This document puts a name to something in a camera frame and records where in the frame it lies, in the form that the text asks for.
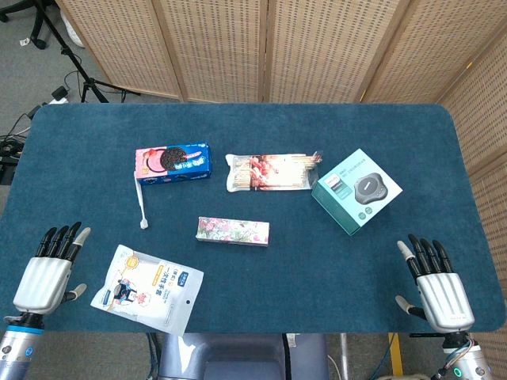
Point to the white toothbrush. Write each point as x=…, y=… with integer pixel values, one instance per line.
x=141, y=202

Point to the blue pink cookie box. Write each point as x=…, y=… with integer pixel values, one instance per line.
x=172, y=163

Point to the black office chair base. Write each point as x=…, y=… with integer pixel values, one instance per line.
x=24, y=20

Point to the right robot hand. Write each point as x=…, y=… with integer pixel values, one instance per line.
x=441, y=289

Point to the clear pack of biscuit sticks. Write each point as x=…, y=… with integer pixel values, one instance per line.
x=273, y=172

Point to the floral pattern small box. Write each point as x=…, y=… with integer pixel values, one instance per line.
x=233, y=231

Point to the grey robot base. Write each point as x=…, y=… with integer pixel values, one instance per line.
x=241, y=356

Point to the white disposable gloves pouch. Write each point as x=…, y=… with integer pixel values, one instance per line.
x=146, y=291

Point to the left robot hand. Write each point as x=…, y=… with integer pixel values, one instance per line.
x=41, y=283

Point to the teal white speaker box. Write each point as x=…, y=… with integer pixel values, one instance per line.
x=356, y=192

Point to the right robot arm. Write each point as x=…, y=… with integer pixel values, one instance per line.
x=463, y=356

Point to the woven bamboo folding screen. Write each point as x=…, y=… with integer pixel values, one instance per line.
x=301, y=47

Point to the blue table mat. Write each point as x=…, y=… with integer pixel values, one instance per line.
x=253, y=126

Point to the black tripod stand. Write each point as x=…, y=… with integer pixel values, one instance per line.
x=73, y=59

